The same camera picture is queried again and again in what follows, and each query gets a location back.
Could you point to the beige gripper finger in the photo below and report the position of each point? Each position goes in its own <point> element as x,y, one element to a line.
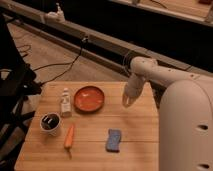
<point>127,101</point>

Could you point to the blue sponge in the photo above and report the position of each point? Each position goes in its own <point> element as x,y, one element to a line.
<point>114,138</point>

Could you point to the white cup with dark contents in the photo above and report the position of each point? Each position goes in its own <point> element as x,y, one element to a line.
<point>50,124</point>

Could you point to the orange carrot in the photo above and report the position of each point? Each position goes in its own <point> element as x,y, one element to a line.
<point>69,140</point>

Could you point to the white object on rail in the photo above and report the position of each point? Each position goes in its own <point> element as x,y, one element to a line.
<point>58,15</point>

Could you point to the white small bottle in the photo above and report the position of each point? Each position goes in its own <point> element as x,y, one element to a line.
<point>65,103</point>

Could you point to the grey metal rail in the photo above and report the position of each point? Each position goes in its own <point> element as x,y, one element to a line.
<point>114,45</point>

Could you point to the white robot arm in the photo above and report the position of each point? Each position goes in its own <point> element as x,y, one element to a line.
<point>185,114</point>

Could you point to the black chair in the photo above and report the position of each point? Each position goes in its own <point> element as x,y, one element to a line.
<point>17,81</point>

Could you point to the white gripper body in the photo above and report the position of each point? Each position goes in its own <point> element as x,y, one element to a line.
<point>134,86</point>

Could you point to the orange round plate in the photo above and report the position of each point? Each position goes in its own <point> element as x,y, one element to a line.
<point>89,99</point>

